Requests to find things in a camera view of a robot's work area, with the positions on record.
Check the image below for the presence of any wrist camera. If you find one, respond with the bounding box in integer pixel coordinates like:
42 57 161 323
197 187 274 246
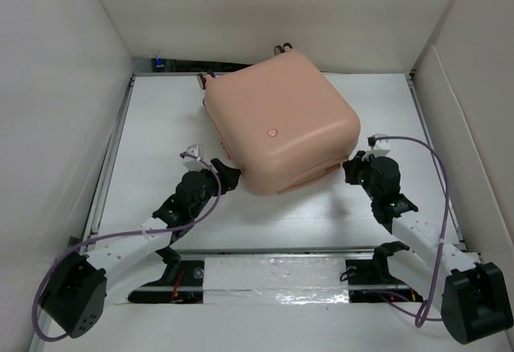
179 144 203 171
365 134 391 158

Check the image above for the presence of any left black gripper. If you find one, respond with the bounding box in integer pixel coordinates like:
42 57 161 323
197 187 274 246
190 159 239 218

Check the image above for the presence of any pink suitcase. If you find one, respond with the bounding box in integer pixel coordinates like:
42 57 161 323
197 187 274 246
197 43 361 195

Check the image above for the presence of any aluminium frame rail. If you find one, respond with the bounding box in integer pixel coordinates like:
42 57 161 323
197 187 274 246
80 243 426 255

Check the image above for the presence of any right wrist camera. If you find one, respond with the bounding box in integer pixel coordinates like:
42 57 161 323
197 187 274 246
365 134 391 158

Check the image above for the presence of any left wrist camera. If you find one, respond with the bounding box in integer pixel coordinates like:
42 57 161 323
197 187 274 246
179 144 203 171

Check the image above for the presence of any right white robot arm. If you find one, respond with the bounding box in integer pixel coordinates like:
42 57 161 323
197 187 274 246
343 151 513 345

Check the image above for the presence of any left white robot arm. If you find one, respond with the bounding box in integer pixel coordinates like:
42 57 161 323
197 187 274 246
31 152 241 342

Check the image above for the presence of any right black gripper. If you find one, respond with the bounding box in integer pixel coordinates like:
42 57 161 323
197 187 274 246
341 150 378 202

